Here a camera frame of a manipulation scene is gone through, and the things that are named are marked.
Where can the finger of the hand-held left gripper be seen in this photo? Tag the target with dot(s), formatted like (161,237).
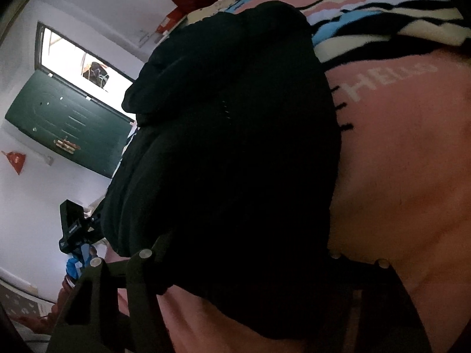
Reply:
(94,226)

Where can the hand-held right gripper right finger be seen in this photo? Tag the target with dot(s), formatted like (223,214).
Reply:
(368,275)

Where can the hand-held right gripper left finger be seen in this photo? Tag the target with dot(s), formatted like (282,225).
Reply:
(143,264)

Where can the black hooded jacket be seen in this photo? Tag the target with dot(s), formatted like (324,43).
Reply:
(228,172)

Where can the hanging black clothes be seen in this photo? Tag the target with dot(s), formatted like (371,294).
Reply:
(96,75)

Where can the blue cloth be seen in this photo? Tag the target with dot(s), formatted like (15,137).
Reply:
(77,263)

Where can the pink cartoon printed blanket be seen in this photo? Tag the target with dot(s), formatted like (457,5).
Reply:
(404,191)

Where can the green metal door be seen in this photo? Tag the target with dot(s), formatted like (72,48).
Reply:
(73,128)

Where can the orange box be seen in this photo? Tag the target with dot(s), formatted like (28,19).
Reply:
(168,22)

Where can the red wall ornament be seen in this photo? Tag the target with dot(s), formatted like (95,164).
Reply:
(14,160)

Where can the dark green door frame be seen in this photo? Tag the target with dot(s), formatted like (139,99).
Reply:
(38,44)

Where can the white wall socket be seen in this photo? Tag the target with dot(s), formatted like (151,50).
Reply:
(145,37)

